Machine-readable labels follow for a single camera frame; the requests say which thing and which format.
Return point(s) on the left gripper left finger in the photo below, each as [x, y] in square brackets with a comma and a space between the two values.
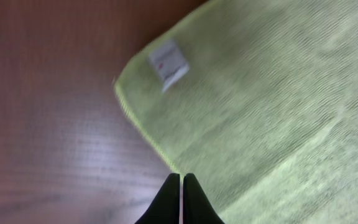
[165, 207]

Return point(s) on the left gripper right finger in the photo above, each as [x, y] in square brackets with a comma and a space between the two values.
[196, 206]

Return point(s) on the green microfiber cloth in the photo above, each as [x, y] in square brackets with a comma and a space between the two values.
[259, 100]

